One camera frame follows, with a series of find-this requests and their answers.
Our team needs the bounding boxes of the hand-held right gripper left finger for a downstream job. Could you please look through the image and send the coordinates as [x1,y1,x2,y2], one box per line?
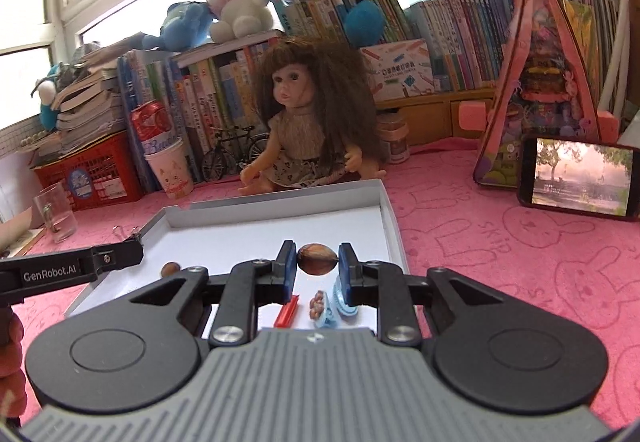
[129,239,299,348]

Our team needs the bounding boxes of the pink tent-shaped toy case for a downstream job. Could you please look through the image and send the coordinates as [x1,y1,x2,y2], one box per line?
[472,0,603,190]

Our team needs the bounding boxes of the blue hair clip with bears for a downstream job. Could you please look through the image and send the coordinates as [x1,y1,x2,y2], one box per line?
[307,289,333,325]

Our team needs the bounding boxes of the red drink can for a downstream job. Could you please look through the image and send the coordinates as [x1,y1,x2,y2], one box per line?
[130,99,176,155]

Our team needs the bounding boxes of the white cardboard box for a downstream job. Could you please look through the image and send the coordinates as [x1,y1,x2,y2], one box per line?
[65,178,413,343]

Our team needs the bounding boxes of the blue elephant plush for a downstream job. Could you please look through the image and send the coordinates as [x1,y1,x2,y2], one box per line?
[141,1,221,52]

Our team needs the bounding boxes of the curly-haired doll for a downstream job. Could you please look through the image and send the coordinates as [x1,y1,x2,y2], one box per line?
[240,36,388,193]

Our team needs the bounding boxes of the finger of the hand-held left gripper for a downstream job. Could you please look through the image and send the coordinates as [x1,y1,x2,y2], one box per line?
[91,237,146,279]

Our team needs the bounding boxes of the colourful printed carton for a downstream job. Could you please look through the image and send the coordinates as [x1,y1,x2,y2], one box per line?
[359,38,438,104]

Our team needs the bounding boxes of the white plastic rods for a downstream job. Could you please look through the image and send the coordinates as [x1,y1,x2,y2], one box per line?
[597,0,640,115]

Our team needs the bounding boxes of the clear glass mug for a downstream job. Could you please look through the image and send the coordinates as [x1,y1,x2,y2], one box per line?
[32,182,79,244]

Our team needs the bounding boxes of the pink foam block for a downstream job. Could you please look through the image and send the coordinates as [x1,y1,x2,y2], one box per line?
[595,109,623,145]
[457,100,490,131]

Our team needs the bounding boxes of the person's left hand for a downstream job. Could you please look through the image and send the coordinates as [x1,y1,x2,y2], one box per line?
[0,309,28,423]

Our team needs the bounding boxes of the open paper booklet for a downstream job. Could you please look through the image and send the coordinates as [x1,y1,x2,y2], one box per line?
[0,209,46,258]

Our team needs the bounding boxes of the stack of worn books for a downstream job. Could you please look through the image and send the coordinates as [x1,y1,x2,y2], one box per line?
[35,34,166,163]

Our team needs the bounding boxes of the wooden drawer unit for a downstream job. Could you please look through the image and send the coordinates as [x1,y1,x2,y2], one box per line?
[375,87,501,148]

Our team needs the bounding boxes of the small brown jar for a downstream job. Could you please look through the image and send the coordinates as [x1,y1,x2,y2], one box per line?
[376,109,411,164]

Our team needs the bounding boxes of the red plastic basket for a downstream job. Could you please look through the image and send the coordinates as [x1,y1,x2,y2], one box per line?
[32,129,146,213]

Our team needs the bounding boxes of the black smartphone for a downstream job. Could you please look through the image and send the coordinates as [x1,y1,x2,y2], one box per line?
[517,134,640,223]

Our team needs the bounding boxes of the pink rabbit-print blanket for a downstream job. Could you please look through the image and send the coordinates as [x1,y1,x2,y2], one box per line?
[0,137,640,423]

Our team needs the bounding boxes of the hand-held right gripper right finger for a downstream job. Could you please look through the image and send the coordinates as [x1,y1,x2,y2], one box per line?
[337,242,506,348]

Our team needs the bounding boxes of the white paper cup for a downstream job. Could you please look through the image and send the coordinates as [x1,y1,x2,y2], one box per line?
[144,138,195,200]

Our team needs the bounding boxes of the black model bicycle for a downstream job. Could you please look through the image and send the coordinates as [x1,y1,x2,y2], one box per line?
[200,124,271,183]

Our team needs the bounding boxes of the small blue white plush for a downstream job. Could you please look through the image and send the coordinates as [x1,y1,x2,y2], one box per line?
[31,62,76,133]

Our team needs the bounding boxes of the row of upright books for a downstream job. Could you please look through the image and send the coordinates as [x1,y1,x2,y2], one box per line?
[117,0,621,183]

